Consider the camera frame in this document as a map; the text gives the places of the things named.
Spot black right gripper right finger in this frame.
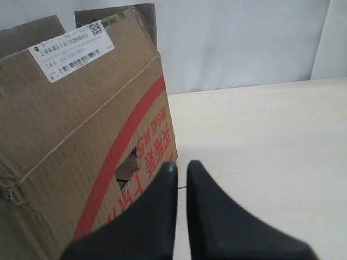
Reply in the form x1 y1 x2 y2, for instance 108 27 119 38
186 160 318 259

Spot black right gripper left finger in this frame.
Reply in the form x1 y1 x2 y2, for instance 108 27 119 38
61 161 178 259

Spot red-printed cardboard box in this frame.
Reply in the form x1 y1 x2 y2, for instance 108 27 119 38
1 3 177 259

